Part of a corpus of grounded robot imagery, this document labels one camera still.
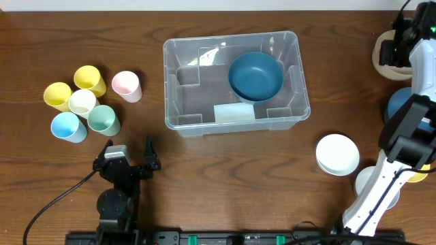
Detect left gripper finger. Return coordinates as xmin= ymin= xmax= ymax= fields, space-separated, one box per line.
xmin=144 ymin=135 xmax=161 ymax=171
xmin=93 ymin=140 xmax=113 ymax=172

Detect beige bowl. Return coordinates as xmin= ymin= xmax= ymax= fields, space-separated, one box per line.
xmin=372 ymin=30 xmax=412 ymax=81

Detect blue bowl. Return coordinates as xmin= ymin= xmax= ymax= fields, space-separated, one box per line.
xmin=228 ymin=52 xmax=284 ymax=105
xmin=383 ymin=87 xmax=435 ymax=132

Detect white small bowl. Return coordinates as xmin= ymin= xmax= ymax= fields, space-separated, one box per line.
xmin=315 ymin=134 xmax=360 ymax=176

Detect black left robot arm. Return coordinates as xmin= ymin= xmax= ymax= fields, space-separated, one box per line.
xmin=93 ymin=136 xmax=161 ymax=231

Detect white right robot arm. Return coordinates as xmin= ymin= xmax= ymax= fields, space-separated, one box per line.
xmin=337 ymin=1 xmax=435 ymax=237

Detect green cup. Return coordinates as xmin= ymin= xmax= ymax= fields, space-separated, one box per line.
xmin=87 ymin=105 xmax=121 ymax=136

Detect light blue cup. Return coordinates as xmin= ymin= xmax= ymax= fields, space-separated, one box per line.
xmin=50 ymin=112 xmax=87 ymax=143

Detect cream cup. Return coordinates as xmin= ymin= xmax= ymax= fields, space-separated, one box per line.
xmin=69 ymin=89 xmax=100 ymax=119

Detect pink cup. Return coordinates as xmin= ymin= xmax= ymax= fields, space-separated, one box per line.
xmin=111 ymin=71 xmax=142 ymax=103

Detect yellow cup left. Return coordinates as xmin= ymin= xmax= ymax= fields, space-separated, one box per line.
xmin=43 ymin=82 xmax=73 ymax=112

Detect yellow cup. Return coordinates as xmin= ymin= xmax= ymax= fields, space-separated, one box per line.
xmin=43 ymin=82 xmax=73 ymax=112
xmin=74 ymin=65 xmax=106 ymax=97

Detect yellow cup rear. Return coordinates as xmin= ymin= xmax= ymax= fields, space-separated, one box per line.
xmin=74 ymin=65 xmax=106 ymax=97

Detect clear plastic storage bin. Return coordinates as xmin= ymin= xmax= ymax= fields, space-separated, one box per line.
xmin=163 ymin=31 xmax=311 ymax=137

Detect yellow bowl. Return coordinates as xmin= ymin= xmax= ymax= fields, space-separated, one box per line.
xmin=408 ymin=164 xmax=431 ymax=183

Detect light grey small bowl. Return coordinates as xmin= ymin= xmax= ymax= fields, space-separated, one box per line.
xmin=354 ymin=166 xmax=401 ymax=210

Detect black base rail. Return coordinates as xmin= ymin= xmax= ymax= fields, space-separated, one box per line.
xmin=65 ymin=230 xmax=406 ymax=245

